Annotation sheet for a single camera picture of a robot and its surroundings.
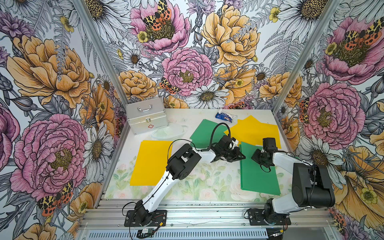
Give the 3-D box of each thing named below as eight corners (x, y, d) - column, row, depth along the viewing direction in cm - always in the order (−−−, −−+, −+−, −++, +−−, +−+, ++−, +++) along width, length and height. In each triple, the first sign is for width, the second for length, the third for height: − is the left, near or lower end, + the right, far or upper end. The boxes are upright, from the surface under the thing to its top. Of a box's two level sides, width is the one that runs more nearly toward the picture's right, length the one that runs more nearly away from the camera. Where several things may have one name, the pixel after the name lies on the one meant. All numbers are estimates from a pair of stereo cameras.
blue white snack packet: (215, 117, 120) (215, 115, 118) (219, 110, 124) (219, 108, 123) (235, 124, 115) (235, 122, 113) (238, 116, 120) (238, 114, 118)
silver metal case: (134, 137, 108) (126, 122, 96) (132, 116, 121) (125, 101, 109) (169, 128, 113) (166, 113, 101) (164, 110, 126) (161, 94, 114)
